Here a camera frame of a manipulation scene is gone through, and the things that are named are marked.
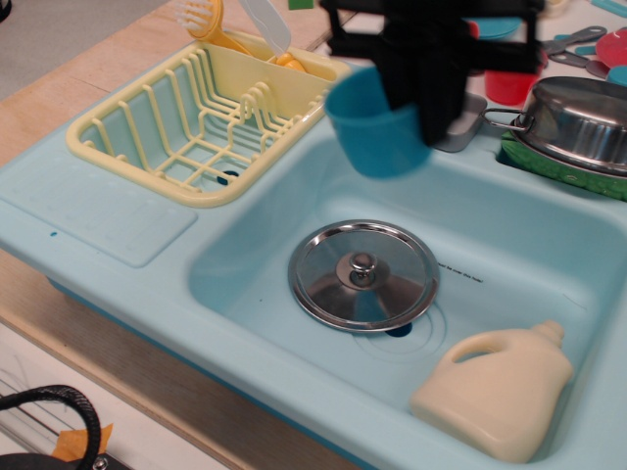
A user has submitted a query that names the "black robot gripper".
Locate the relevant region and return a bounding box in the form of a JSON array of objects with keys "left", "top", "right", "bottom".
[{"left": 319, "top": 1, "right": 545, "bottom": 147}]

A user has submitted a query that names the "blue plastic cup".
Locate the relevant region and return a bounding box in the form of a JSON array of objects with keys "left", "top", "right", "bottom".
[{"left": 324, "top": 68, "right": 431, "bottom": 179}]

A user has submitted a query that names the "upright red plastic cup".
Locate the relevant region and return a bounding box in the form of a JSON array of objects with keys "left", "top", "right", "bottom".
[{"left": 484, "top": 66, "right": 544, "bottom": 106}]

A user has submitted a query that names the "light blue toy sink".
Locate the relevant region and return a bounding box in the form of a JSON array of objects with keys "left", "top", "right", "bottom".
[{"left": 0, "top": 62, "right": 627, "bottom": 470}]

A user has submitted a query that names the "grey toy faucet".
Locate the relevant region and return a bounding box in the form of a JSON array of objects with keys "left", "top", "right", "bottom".
[{"left": 434, "top": 93, "right": 488, "bottom": 153}]

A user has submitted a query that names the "blue plastic plate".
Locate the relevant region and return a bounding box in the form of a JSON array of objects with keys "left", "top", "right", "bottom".
[{"left": 464, "top": 18, "right": 522, "bottom": 40}]

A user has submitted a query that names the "yellow plastic utensil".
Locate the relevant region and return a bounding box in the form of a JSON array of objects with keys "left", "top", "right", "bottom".
[{"left": 275, "top": 52, "right": 307, "bottom": 73}]

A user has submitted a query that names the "grey toy utensil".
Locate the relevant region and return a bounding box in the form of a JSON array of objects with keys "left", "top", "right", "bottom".
[{"left": 541, "top": 25, "right": 607, "bottom": 56}]

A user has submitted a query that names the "green block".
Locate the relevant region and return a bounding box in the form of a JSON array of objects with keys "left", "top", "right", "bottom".
[{"left": 288, "top": 0, "right": 314, "bottom": 11}]

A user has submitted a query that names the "cream toy item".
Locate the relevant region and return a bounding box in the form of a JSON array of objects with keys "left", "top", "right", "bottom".
[{"left": 540, "top": 0, "right": 570, "bottom": 19}]

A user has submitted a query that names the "stainless steel pot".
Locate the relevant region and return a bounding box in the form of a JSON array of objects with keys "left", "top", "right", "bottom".
[{"left": 480, "top": 76, "right": 626, "bottom": 178}]

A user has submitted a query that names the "white plastic spatula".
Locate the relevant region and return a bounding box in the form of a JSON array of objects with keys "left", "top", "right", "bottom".
[{"left": 239, "top": 0, "right": 291, "bottom": 57}]

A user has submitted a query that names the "red plastic plate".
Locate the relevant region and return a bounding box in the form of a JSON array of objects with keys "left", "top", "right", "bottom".
[{"left": 596, "top": 28, "right": 627, "bottom": 69}]

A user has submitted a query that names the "shiny steel pot lid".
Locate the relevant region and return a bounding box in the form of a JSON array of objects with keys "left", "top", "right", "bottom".
[{"left": 288, "top": 220, "right": 440, "bottom": 333}]

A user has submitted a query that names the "yellow plastic dish rack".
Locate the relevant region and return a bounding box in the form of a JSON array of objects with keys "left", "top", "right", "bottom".
[{"left": 66, "top": 32, "right": 351, "bottom": 209}]

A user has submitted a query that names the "yellow dish brush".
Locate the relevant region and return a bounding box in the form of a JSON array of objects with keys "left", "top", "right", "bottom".
[{"left": 174, "top": 0, "right": 251, "bottom": 56}]

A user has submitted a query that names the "cream toy detergent bottle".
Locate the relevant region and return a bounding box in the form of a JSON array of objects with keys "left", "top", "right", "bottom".
[{"left": 410, "top": 320, "right": 574, "bottom": 463}]

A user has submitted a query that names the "orange tape piece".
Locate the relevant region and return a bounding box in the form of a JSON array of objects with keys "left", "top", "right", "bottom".
[{"left": 51, "top": 423, "right": 114, "bottom": 462}]

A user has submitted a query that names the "black cable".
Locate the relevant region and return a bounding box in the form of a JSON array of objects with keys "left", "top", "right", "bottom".
[{"left": 0, "top": 384, "right": 103, "bottom": 469}]

